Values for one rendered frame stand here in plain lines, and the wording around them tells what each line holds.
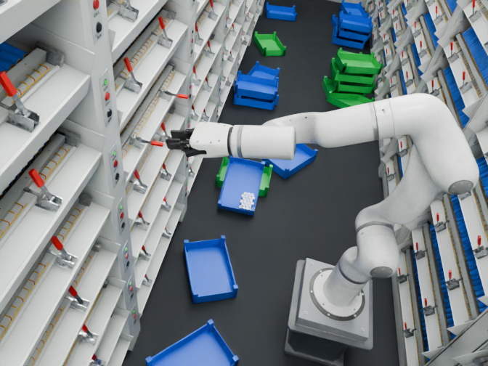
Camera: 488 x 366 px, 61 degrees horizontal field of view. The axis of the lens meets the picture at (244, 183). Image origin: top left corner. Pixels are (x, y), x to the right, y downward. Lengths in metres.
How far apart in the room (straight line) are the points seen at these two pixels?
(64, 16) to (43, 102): 0.16
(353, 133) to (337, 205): 1.49
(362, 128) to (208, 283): 1.22
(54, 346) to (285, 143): 0.73
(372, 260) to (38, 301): 0.88
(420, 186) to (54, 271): 0.92
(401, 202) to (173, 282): 1.16
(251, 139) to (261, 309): 1.09
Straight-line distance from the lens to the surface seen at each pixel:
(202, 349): 1.84
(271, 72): 3.46
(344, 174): 2.67
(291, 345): 1.87
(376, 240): 1.31
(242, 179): 2.33
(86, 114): 0.92
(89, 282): 1.21
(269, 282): 2.03
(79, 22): 0.82
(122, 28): 1.02
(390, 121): 0.99
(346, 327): 1.62
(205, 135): 1.06
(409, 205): 1.20
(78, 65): 0.86
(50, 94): 0.80
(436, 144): 1.04
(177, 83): 1.56
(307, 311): 1.59
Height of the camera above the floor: 1.69
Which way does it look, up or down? 44 degrees down
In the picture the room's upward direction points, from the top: 10 degrees clockwise
